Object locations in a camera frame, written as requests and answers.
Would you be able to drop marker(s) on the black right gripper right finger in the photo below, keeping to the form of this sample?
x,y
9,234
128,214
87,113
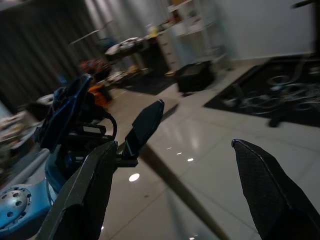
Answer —
x,y
275,200

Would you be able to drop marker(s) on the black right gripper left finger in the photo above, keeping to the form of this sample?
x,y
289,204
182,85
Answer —
x,y
85,200

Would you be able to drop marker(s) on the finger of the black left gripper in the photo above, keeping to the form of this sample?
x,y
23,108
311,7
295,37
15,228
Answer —
x,y
147,122

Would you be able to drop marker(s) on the dark floor rug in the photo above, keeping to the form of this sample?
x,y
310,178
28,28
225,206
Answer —
x,y
150,85

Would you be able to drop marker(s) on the orange power drill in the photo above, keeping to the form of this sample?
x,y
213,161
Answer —
x,y
96,91

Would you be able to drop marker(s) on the black box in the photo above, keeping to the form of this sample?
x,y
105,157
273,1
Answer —
x,y
195,77

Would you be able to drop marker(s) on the light wooden table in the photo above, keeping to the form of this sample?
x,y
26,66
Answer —
x,y
175,185

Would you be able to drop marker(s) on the pale drawer cabinet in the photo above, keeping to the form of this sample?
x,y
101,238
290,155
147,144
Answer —
x,y
167,52

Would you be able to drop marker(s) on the cluttered dark table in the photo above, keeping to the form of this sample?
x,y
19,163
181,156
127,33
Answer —
x,y
127,48

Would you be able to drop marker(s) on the white shelf unit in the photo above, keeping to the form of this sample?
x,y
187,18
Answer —
x,y
200,30

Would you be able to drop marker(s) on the grey curtain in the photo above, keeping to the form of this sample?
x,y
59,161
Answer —
x,y
37,45

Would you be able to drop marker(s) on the black mat under tubing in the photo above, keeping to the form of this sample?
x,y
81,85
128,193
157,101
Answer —
x,y
250,82

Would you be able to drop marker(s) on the black stand pole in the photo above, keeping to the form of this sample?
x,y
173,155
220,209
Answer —
x,y
315,30

